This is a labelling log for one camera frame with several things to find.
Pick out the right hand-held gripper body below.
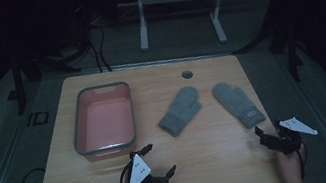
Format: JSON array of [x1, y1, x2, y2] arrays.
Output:
[[257, 112, 322, 160]]

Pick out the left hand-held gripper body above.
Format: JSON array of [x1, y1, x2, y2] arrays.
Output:
[[120, 145, 170, 183]]

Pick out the grey mitten with label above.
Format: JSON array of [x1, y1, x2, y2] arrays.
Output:
[[209, 75, 269, 135]]

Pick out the pink basin with grey rim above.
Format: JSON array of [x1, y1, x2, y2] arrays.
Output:
[[64, 79, 142, 165]]

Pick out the plain grey mitten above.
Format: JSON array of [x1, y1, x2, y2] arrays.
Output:
[[152, 83, 208, 141]]

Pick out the person's right hand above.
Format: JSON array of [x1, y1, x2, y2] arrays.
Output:
[[274, 143, 312, 183]]

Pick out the black metal stand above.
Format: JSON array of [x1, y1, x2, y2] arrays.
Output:
[[228, 11, 310, 93], [0, 42, 88, 118]]

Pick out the grey table grommet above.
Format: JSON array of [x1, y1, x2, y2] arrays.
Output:
[[180, 69, 195, 81]]

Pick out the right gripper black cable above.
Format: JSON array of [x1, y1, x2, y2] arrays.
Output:
[[294, 142, 313, 182]]

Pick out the black floor cables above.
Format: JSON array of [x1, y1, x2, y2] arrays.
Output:
[[83, 22, 114, 75]]

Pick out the coiled black cable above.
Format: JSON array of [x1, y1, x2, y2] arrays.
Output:
[[19, 166, 49, 183]]

